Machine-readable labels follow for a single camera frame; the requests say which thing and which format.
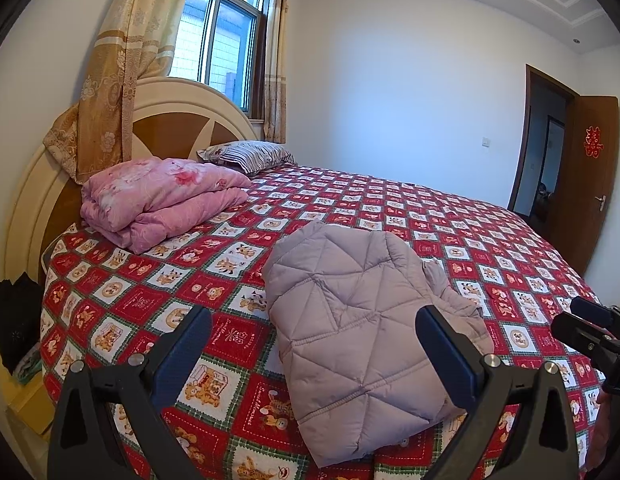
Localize brown wooden door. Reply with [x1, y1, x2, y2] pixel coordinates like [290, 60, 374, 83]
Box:
[546, 96, 620, 274]

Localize black clothes beside bed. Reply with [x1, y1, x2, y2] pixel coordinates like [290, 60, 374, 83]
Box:
[0, 272, 43, 374]

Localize red double-happiness door sticker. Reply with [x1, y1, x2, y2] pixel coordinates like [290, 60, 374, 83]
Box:
[583, 126, 604, 159]

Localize cream and wood headboard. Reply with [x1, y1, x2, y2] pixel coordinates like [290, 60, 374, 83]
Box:
[2, 77, 261, 286]

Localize yellow bedside box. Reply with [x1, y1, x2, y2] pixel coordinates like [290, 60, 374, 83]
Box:
[0, 368, 55, 437]

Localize metal door handle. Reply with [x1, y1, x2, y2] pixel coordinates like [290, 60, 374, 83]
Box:
[595, 195, 607, 211]

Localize red patchwork bear bedspread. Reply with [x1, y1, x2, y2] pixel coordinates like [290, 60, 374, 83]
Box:
[40, 165, 602, 479]

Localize person's right hand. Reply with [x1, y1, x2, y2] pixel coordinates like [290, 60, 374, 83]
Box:
[586, 390, 612, 471]

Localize window with metal frame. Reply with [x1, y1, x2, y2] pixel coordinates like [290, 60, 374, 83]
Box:
[170, 0, 268, 118]

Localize striped pillow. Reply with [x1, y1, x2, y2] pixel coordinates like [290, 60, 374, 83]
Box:
[197, 140, 295, 177]

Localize pink folded floral quilt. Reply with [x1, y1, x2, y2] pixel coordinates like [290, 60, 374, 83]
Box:
[80, 156, 252, 255]

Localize lilac quilted puffer jacket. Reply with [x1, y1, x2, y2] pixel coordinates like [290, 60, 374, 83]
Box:
[262, 222, 494, 468]

